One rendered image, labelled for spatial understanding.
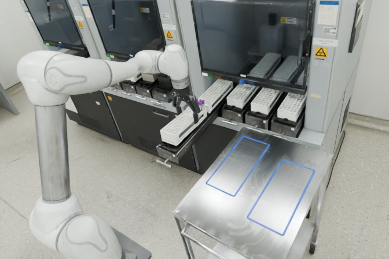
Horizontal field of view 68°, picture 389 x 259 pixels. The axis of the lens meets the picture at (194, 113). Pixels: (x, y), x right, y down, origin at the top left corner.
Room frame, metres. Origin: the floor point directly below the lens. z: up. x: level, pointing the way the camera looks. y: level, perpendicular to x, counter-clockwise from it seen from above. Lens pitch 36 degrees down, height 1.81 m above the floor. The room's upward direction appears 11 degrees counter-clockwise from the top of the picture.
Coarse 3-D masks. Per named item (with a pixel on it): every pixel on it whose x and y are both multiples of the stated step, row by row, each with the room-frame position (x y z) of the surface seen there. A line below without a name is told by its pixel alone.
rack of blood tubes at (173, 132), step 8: (184, 112) 1.31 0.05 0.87; (192, 112) 1.30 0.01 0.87; (200, 112) 1.29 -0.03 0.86; (176, 120) 1.23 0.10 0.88; (184, 120) 1.22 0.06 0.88; (192, 120) 1.21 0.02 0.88; (200, 120) 1.26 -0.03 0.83; (168, 128) 1.17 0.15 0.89; (176, 128) 1.16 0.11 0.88; (184, 128) 1.15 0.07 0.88; (192, 128) 1.20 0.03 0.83; (168, 136) 1.12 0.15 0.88; (176, 136) 1.10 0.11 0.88; (184, 136) 1.14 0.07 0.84; (176, 144) 1.09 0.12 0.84
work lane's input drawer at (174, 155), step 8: (232, 88) 1.54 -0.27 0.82; (224, 104) 1.42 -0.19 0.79; (216, 112) 1.35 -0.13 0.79; (208, 120) 1.28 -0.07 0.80; (200, 128) 1.22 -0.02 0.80; (192, 136) 1.17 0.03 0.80; (160, 144) 1.14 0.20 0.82; (168, 144) 1.12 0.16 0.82; (184, 144) 1.12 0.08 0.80; (192, 144) 1.15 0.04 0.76; (160, 152) 1.12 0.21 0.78; (168, 152) 1.08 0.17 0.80; (176, 152) 1.07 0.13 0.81; (184, 152) 1.09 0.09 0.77; (168, 160) 1.08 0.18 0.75; (176, 160) 1.06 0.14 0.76
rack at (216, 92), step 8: (216, 80) 1.59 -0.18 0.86; (224, 80) 1.58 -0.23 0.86; (208, 88) 1.51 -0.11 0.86; (216, 88) 1.50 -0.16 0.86; (224, 88) 1.48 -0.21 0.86; (208, 96) 1.44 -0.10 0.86; (216, 96) 1.41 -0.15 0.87; (224, 96) 1.46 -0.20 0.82; (208, 104) 1.36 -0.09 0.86; (216, 104) 1.39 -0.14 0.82; (208, 112) 1.33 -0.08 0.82
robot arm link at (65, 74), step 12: (60, 60) 0.84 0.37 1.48; (72, 60) 0.84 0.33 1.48; (84, 60) 0.86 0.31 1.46; (96, 60) 0.89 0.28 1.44; (48, 72) 0.79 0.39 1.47; (60, 72) 0.78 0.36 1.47; (72, 72) 0.79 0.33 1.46; (84, 72) 0.81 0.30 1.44; (96, 72) 0.83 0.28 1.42; (108, 72) 0.87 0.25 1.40; (48, 84) 0.78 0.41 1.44; (60, 84) 0.76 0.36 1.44; (72, 84) 0.77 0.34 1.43; (84, 84) 0.79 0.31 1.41; (96, 84) 0.82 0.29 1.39; (108, 84) 0.87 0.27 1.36
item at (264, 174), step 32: (224, 160) 0.94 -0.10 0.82; (256, 160) 0.90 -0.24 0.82; (288, 160) 0.87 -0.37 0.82; (320, 160) 0.83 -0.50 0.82; (192, 192) 0.79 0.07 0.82; (224, 192) 0.76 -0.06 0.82; (256, 192) 0.73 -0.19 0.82; (288, 192) 0.70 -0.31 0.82; (320, 192) 0.85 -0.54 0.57; (192, 224) 0.64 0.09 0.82; (224, 224) 0.62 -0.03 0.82; (256, 224) 0.59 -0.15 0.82; (288, 224) 0.57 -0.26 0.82; (192, 256) 0.70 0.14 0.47; (224, 256) 0.77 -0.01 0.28; (256, 256) 0.48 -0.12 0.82; (288, 256) 0.71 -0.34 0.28
